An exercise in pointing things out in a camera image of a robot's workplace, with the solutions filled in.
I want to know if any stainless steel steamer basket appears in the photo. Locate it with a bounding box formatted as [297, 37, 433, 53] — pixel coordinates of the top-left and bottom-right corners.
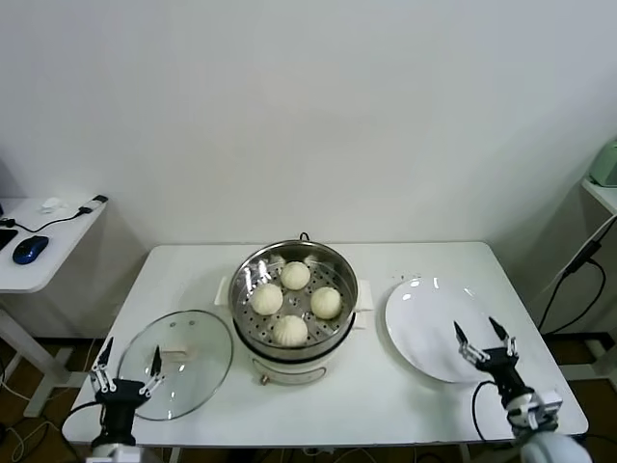
[214, 239, 376, 349]

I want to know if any black power cable with adapter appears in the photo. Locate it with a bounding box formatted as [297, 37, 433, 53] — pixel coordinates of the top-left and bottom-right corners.
[537, 239, 607, 338]

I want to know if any white side desk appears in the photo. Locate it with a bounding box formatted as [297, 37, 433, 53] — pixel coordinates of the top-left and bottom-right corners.
[0, 195, 110, 419]

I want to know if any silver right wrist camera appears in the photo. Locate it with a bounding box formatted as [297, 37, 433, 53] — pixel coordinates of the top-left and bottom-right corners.
[504, 389, 564, 433]

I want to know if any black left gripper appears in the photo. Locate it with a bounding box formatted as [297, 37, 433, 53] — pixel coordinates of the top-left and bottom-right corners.
[90, 336, 165, 441]

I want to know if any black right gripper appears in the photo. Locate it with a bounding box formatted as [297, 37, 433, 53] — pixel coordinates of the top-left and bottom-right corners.
[452, 315, 534, 407]

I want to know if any white round plate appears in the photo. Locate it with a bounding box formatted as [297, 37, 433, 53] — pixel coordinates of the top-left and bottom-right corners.
[384, 277, 506, 385]

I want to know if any white wall cable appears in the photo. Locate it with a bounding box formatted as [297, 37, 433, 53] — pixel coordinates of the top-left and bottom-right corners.
[538, 219, 617, 298]

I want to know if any black cable with grey adapter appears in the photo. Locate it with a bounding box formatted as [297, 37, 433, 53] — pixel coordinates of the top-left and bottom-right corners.
[0, 194, 110, 232]

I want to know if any white steamed baozi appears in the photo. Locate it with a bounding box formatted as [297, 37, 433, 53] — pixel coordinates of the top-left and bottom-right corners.
[273, 314, 309, 347]
[280, 260, 312, 291]
[309, 286, 343, 320]
[252, 283, 284, 316]

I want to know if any pale green appliance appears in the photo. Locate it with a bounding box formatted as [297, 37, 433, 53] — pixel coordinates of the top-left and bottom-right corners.
[588, 139, 617, 188]

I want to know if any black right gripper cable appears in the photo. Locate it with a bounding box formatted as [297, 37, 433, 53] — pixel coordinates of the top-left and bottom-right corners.
[470, 379, 502, 443]

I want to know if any blue computer mouse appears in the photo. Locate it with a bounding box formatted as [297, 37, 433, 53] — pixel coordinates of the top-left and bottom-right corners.
[13, 234, 51, 265]

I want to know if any round glass lid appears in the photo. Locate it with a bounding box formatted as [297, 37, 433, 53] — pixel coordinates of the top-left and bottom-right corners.
[118, 309, 236, 422]

